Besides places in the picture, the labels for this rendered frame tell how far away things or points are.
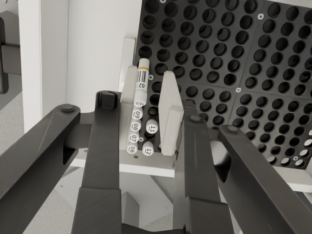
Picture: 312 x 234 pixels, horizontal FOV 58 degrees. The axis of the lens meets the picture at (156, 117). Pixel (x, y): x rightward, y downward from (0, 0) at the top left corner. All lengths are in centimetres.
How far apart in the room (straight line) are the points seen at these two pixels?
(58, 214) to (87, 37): 145
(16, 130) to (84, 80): 112
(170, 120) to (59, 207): 155
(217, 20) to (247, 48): 4
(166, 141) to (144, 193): 136
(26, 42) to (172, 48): 13
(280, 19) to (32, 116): 25
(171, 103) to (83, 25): 21
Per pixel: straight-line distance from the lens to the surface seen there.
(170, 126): 15
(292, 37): 31
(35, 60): 27
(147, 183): 147
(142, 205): 156
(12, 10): 127
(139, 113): 29
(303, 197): 43
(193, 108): 17
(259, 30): 30
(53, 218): 176
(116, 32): 34
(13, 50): 30
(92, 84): 36
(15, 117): 144
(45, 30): 28
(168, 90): 18
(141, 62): 28
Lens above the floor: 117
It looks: 64 degrees down
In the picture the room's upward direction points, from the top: 176 degrees clockwise
